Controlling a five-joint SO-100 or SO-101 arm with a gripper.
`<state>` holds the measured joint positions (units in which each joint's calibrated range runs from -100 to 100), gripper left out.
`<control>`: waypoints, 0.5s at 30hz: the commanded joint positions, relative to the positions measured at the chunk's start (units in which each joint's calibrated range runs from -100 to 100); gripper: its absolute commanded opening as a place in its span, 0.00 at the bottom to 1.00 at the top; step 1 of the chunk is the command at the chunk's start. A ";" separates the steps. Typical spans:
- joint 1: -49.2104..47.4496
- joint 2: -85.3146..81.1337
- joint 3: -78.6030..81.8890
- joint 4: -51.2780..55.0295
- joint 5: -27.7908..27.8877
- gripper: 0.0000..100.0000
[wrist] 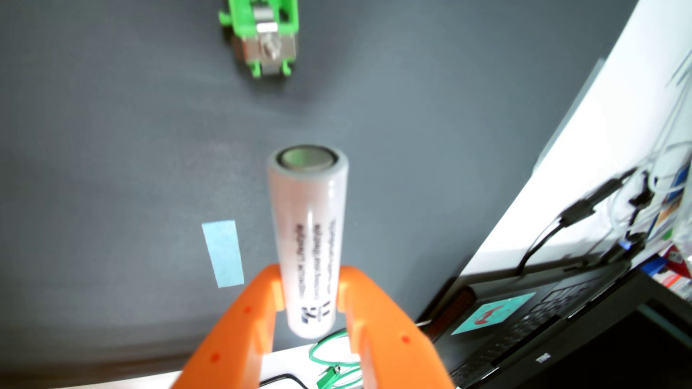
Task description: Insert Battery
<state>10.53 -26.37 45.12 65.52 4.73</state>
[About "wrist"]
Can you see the dark grey mat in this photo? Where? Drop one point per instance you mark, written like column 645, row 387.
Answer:
column 108, row 162

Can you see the white cylindrical battery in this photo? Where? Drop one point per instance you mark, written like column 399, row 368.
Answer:
column 308, row 227

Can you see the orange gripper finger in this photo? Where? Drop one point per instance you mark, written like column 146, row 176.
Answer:
column 394, row 346
column 232, row 346

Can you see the black Dell laptop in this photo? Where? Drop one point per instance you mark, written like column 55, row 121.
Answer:
column 567, row 308

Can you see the light blue tape patch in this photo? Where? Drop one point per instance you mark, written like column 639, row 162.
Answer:
column 224, row 254

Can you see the teal sticker with red mark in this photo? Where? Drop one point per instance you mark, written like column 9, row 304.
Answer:
column 494, row 313

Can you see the green battery holder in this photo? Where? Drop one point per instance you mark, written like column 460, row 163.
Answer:
column 240, row 16

